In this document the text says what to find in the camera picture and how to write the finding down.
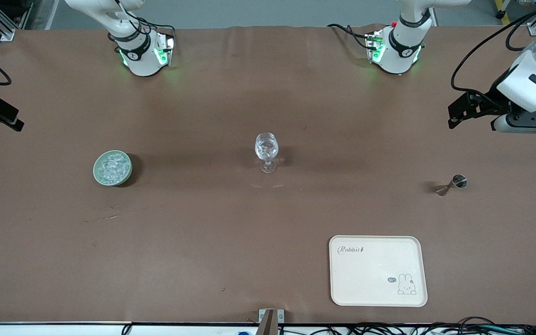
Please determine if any green round bowl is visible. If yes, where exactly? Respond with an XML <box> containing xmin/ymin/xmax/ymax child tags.
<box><xmin>93</xmin><ymin>150</ymin><xmax>133</xmax><ymax>187</ymax></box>

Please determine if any black right base cable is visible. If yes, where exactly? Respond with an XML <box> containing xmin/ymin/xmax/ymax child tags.
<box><xmin>110</xmin><ymin>0</ymin><xmax>176</xmax><ymax>47</ymax></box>

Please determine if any clear wine glass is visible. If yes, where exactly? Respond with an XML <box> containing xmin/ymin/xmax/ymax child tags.
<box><xmin>255</xmin><ymin>133</ymin><xmax>280</xmax><ymax>174</ymax></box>

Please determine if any clear ice cubes pile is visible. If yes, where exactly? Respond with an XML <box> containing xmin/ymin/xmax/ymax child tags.
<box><xmin>98</xmin><ymin>154</ymin><xmax>127</xmax><ymax>182</ymax></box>

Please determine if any grey metal table bracket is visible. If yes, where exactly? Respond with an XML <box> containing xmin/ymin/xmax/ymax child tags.
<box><xmin>258</xmin><ymin>308</ymin><xmax>285</xmax><ymax>325</ymax></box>

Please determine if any cream rabbit print tray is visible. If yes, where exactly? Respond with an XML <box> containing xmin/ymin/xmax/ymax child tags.
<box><xmin>329</xmin><ymin>235</ymin><xmax>428</xmax><ymax>308</ymax></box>

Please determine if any brown table cover cloth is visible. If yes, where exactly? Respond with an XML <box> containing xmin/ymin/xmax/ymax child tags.
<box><xmin>0</xmin><ymin>23</ymin><xmax>536</xmax><ymax>325</ymax></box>

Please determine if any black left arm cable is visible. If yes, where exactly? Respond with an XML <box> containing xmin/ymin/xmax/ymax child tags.
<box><xmin>451</xmin><ymin>9</ymin><xmax>536</xmax><ymax>94</ymax></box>

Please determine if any black left base cable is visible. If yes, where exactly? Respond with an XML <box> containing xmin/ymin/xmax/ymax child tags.
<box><xmin>328</xmin><ymin>23</ymin><xmax>373</xmax><ymax>49</ymax></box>

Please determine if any silver metal jigger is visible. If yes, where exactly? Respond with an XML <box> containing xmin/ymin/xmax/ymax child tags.
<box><xmin>435</xmin><ymin>174</ymin><xmax>468</xmax><ymax>196</ymax></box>

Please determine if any black cable bundle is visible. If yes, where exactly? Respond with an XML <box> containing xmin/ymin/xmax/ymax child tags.
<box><xmin>121</xmin><ymin>316</ymin><xmax>536</xmax><ymax>335</ymax></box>

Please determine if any black base cable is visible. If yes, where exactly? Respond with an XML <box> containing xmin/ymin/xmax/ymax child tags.
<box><xmin>110</xmin><ymin>0</ymin><xmax>176</xmax><ymax>47</ymax></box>
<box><xmin>328</xmin><ymin>23</ymin><xmax>373</xmax><ymax>49</ymax></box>

